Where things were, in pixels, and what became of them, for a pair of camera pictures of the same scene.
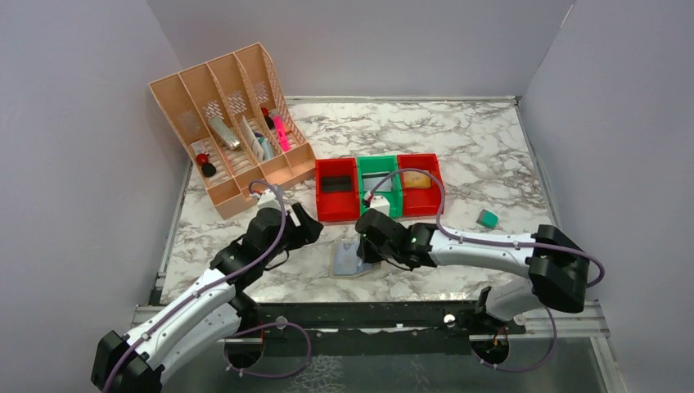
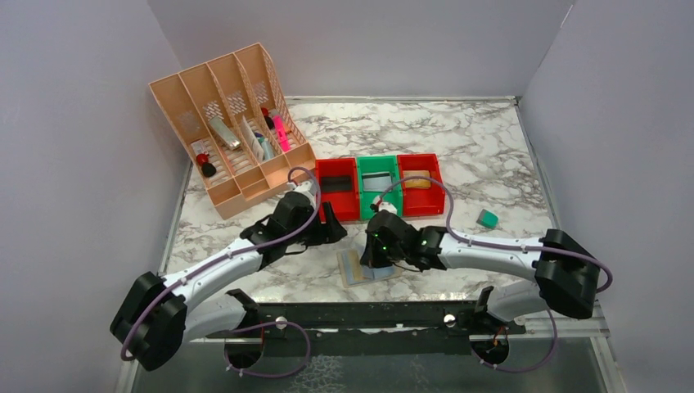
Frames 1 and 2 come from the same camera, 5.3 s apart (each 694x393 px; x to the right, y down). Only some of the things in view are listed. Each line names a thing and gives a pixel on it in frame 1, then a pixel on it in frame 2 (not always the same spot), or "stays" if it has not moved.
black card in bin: x=336 y=183 stays
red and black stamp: x=207 y=169 stays
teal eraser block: x=488 y=219 stays
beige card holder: x=344 y=261 → x=397 y=273
